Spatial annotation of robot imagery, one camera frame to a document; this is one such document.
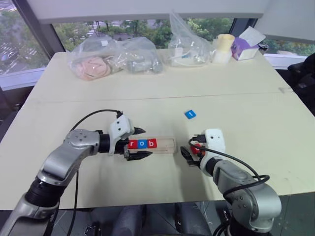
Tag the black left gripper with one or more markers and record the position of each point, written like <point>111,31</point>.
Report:
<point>123,146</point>

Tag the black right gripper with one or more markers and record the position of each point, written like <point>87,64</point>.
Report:
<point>197,159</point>

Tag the red letter block o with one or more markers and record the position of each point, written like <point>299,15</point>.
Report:
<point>197,149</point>

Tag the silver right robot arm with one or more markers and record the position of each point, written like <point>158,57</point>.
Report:
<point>248,191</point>

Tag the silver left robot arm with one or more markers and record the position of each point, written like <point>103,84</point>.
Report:
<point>61,157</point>

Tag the blue letter block o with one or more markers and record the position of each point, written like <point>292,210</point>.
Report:
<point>141,144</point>

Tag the red letter block r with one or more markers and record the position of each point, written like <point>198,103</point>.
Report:
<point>133,144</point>

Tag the red letter block b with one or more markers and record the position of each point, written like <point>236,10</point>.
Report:
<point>151,143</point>

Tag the long wooden letter tray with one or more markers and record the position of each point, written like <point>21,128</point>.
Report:
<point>166,145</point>

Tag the blue letter block t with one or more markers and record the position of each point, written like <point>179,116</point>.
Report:
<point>190,114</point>

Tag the plastic bag with grey items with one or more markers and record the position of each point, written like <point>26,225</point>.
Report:
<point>142,61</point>

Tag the plastic bag with pink items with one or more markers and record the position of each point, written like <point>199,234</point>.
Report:
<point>91,64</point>

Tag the tall clear plastic bag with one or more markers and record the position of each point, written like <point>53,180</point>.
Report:
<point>189,44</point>

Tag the purple and white carton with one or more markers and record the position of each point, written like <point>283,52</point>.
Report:
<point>243,48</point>

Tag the small dark round object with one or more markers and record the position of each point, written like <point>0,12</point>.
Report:
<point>263,46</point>

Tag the black office chair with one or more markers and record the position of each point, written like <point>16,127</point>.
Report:
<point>302,81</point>

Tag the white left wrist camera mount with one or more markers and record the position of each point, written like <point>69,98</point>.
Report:
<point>120,126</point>

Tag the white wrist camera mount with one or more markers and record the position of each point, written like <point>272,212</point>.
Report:
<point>120,126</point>
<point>216,140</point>

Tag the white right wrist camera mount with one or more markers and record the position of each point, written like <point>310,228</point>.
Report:
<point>216,140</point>

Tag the grey window frame post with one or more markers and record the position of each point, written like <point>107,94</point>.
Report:
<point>41,34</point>

